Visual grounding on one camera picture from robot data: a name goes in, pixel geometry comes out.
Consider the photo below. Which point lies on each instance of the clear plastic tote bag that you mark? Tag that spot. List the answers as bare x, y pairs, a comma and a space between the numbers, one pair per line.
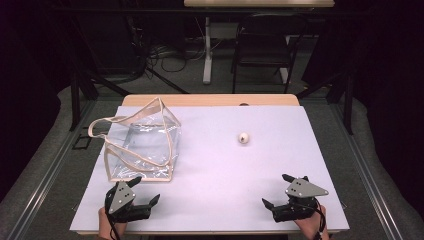
143, 146

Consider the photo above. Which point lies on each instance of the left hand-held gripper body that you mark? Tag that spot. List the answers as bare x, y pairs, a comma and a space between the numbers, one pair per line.
121, 198

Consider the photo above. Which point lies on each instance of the white-legged desk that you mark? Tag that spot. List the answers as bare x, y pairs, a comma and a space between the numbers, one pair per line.
207, 50

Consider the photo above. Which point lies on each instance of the black folding chair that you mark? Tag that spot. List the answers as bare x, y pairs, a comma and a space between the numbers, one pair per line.
263, 50

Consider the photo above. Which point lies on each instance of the white table mat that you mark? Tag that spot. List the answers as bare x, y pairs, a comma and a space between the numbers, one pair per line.
213, 173

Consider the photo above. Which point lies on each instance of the small white ball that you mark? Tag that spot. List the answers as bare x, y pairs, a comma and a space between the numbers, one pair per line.
244, 138

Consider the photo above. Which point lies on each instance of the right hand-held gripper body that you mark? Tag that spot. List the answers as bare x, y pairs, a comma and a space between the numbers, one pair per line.
301, 190

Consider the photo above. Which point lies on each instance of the person's left hand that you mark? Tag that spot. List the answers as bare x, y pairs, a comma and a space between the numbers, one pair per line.
105, 225

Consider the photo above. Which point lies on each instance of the black metal stand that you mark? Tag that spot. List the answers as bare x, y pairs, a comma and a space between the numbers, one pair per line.
348, 100
75, 100

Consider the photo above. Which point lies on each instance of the person's right hand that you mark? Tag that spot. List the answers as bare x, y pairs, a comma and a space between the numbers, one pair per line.
311, 223

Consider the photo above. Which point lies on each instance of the metal floor rail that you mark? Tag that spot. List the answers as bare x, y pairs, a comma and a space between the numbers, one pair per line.
50, 173
366, 173

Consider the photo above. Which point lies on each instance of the wooden table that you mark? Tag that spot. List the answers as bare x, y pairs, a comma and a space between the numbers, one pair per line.
206, 99

